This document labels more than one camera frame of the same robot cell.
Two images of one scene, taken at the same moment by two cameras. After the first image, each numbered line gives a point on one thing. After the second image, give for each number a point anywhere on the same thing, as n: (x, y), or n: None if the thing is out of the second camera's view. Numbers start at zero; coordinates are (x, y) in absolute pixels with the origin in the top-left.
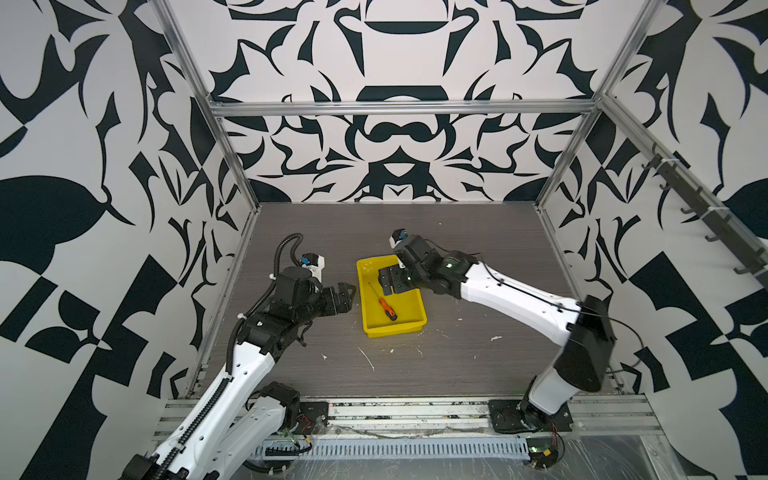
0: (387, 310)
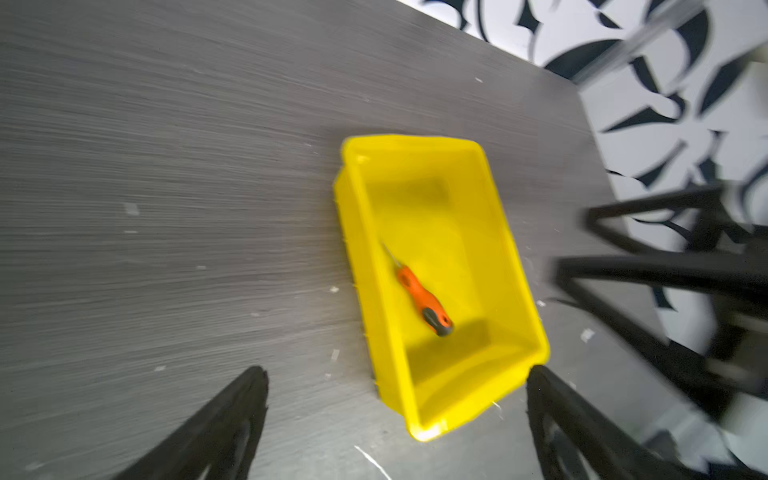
0: (433, 314)
